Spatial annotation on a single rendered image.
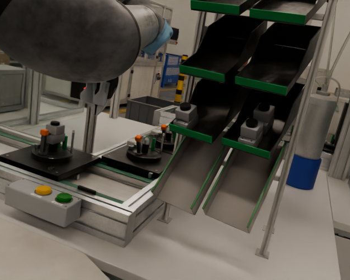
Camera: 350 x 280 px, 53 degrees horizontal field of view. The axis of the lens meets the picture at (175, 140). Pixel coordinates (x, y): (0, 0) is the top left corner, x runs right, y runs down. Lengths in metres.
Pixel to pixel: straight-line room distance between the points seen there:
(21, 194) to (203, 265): 0.53
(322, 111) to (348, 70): 9.69
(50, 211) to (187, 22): 11.71
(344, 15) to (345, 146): 9.54
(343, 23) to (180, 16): 5.08
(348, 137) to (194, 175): 1.21
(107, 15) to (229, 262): 0.83
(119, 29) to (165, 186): 0.71
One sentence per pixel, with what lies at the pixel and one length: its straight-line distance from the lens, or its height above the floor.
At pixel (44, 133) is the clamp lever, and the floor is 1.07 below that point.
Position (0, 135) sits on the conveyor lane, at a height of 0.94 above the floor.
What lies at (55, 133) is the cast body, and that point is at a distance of 1.24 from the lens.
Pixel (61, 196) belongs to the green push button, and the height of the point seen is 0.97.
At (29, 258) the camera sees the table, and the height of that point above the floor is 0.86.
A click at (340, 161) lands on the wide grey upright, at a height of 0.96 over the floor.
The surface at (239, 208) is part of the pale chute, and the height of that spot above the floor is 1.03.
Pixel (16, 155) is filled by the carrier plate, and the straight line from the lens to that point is 1.29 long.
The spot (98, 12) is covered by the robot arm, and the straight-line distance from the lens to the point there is 0.35.
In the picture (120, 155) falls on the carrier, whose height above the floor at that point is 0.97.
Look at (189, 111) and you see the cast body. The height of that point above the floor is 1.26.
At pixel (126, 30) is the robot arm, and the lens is 0.38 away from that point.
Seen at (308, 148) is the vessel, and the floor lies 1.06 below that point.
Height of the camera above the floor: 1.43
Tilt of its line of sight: 16 degrees down
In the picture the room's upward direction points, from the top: 10 degrees clockwise
